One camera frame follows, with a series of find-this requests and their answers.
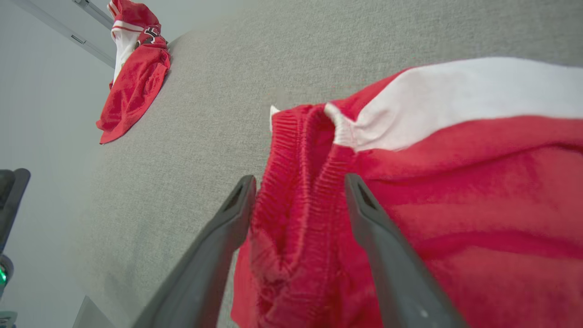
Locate red number 23 jersey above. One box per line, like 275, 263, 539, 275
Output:
95, 0, 172, 145

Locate grey fabric sofa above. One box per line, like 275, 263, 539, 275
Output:
68, 0, 583, 328

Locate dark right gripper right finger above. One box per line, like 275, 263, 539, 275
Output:
344, 173, 465, 328

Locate grey wall rail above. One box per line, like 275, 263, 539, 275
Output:
9, 0, 117, 69

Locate red shorts with white stripe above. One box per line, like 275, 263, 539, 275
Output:
230, 56, 583, 328

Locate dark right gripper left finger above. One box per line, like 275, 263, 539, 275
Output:
132, 175, 257, 328

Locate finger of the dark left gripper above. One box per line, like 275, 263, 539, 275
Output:
0, 169, 15, 224
0, 169, 31, 252

